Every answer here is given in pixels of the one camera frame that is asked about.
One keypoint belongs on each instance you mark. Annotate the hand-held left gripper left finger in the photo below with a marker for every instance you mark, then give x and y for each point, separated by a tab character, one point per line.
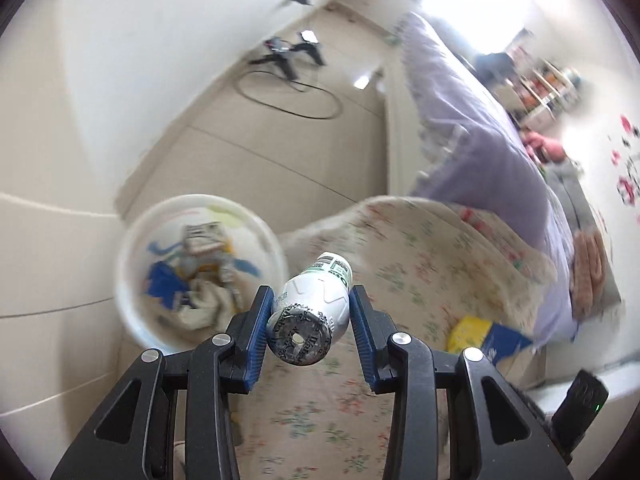
257	340

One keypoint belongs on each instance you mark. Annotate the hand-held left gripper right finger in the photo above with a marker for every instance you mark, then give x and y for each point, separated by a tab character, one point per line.
362	340

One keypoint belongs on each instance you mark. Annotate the small white plastic bottle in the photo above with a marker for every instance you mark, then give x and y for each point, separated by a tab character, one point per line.
315	300

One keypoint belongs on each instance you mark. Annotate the paper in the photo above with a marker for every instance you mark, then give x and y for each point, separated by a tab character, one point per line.
205	305

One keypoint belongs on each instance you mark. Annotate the white bucket with blue face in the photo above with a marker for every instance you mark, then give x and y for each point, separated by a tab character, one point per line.
145	320

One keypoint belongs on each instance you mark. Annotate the blue and white milk carton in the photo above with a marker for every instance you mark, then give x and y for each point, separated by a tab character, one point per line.
505	342

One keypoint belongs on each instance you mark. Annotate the floral tablecloth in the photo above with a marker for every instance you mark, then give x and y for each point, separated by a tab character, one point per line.
310	425

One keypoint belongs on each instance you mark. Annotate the brown knitted pillow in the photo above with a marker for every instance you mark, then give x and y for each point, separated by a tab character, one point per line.
590	270

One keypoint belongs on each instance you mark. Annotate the grey cloth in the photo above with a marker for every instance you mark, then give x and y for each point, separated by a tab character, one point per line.
575	200

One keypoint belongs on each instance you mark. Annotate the bed with purple cover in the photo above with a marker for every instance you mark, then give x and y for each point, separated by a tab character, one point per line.
475	135

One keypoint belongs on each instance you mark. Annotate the pink plush toy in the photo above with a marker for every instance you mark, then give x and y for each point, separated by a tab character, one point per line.
547	145

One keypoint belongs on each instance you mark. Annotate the black charger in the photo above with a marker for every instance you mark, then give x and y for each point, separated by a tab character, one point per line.
310	45
277	55

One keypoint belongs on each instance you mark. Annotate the dark office chair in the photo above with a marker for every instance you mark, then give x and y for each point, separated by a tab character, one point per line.
492	65

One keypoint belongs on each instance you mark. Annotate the white bookshelf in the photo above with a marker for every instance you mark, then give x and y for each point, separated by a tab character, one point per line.
545	85

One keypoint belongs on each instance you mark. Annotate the bright window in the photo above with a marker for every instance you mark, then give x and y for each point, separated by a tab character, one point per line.
475	5

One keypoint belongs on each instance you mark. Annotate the pink wall stickers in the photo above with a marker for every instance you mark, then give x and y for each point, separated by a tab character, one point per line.
627	185

